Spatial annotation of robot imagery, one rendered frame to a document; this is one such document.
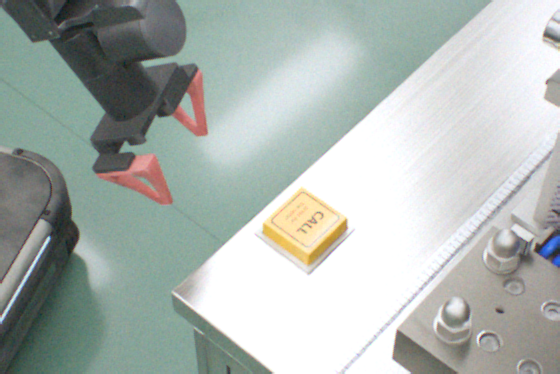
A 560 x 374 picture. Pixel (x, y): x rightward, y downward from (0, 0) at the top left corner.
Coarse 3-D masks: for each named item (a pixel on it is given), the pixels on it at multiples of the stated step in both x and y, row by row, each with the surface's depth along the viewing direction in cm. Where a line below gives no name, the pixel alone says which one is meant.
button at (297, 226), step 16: (304, 192) 130; (288, 208) 128; (304, 208) 128; (320, 208) 128; (272, 224) 127; (288, 224) 127; (304, 224) 127; (320, 224) 127; (336, 224) 127; (272, 240) 128; (288, 240) 126; (304, 240) 125; (320, 240) 125; (304, 256) 125
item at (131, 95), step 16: (128, 64) 107; (160, 64) 114; (176, 64) 112; (80, 80) 108; (96, 80) 106; (112, 80) 106; (128, 80) 107; (144, 80) 108; (160, 80) 111; (96, 96) 108; (112, 96) 107; (128, 96) 107; (144, 96) 108; (160, 96) 109; (112, 112) 109; (128, 112) 108; (144, 112) 109; (96, 128) 111; (112, 128) 109; (128, 128) 108; (144, 128) 107; (96, 144) 110
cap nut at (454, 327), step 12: (456, 300) 103; (444, 312) 103; (456, 312) 103; (468, 312) 103; (444, 324) 104; (456, 324) 103; (468, 324) 104; (444, 336) 105; (456, 336) 105; (468, 336) 106
